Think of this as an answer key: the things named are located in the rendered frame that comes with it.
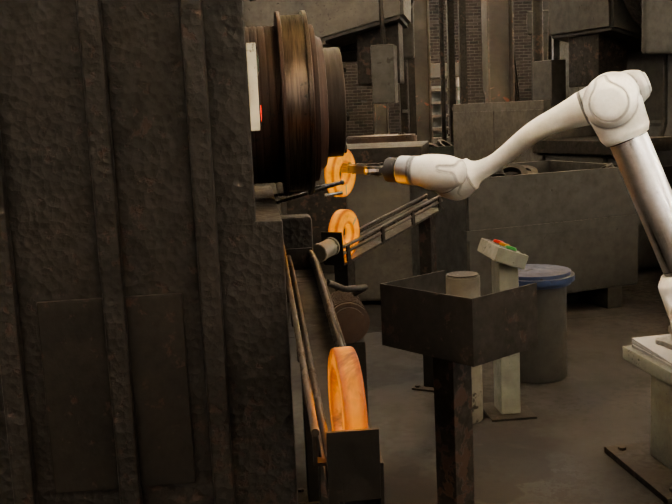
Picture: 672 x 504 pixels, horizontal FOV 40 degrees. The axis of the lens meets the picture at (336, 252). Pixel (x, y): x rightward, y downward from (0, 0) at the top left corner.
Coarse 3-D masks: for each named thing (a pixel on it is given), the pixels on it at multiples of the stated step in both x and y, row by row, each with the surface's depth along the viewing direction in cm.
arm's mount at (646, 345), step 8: (648, 336) 274; (656, 336) 274; (632, 344) 274; (640, 344) 268; (648, 344) 267; (656, 344) 267; (648, 352) 264; (656, 352) 260; (664, 352) 259; (664, 360) 254
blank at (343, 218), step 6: (342, 210) 290; (348, 210) 292; (336, 216) 288; (342, 216) 288; (348, 216) 292; (354, 216) 295; (330, 222) 287; (336, 222) 286; (342, 222) 288; (348, 222) 292; (354, 222) 295; (330, 228) 287; (336, 228) 286; (342, 228) 289; (348, 228) 295; (354, 228) 295; (342, 234) 289; (348, 234) 296; (354, 234) 295; (348, 240) 295
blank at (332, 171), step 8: (328, 160) 284; (336, 160) 284; (344, 160) 288; (352, 160) 293; (328, 168) 283; (336, 168) 284; (328, 176) 284; (336, 176) 285; (344, 176) 293; (352, 176) 294; (344, 184) 290; (352, 184) 294; (344, 192) 290
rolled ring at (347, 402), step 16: (336, 352) 133; (352, 352) 133; (336, 368) 132; (352, 368) 130; (336, 384) 141; (352, 384) 128; (336, 400) 142; (352, 400) 128; (336, 416) 142; (352, 416) 127
